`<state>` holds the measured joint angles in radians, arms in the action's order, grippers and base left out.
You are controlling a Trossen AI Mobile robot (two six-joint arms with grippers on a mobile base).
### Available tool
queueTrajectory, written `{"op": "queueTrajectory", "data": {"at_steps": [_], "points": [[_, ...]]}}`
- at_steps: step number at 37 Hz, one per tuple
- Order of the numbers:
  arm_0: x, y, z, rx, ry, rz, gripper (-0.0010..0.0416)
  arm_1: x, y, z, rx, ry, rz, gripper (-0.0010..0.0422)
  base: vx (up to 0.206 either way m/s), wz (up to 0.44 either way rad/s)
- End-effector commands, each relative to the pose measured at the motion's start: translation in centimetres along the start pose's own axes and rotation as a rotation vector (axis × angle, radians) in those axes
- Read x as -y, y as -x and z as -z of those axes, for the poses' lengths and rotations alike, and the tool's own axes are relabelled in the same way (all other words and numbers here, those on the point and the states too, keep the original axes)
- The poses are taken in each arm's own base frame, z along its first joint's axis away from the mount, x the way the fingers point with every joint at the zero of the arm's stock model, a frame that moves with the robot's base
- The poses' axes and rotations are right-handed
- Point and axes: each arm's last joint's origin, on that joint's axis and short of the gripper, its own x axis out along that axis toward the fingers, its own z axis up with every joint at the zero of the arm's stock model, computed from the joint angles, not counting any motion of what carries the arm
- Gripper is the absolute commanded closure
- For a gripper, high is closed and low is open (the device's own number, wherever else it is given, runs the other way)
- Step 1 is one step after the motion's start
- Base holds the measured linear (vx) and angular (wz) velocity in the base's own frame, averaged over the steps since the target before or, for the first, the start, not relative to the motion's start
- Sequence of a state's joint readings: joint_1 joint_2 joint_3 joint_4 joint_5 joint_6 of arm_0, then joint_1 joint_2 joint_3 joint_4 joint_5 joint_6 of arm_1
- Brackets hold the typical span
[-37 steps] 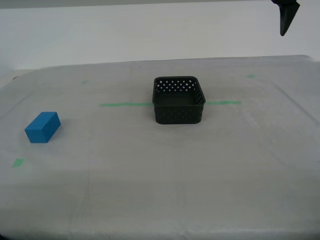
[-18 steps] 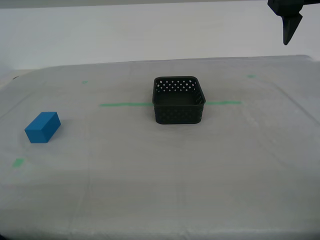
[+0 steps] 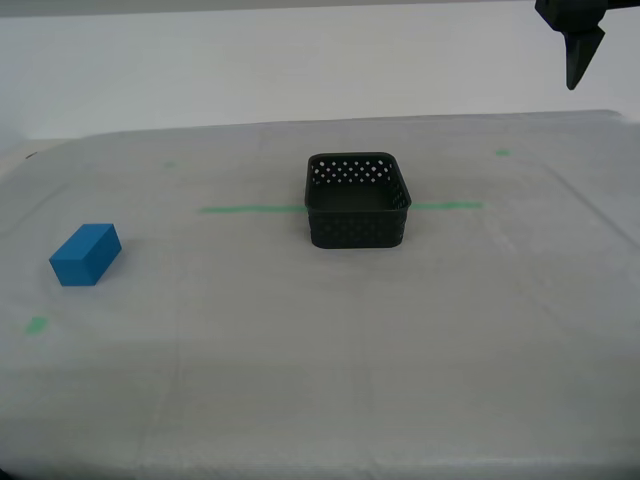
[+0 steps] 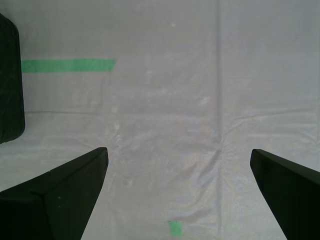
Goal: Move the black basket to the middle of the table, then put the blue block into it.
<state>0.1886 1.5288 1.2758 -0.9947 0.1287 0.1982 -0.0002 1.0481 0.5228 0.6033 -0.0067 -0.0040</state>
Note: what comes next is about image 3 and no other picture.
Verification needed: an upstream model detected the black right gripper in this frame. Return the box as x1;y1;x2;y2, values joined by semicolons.
533;0;640;92

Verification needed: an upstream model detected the white table cloth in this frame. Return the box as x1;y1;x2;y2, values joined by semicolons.
0;109;640;480

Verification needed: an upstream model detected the blue rectangular block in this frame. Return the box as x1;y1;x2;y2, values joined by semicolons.
48;222;123;288

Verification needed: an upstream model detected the black perforated plastic basket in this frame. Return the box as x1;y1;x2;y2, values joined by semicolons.
303;151;414;250

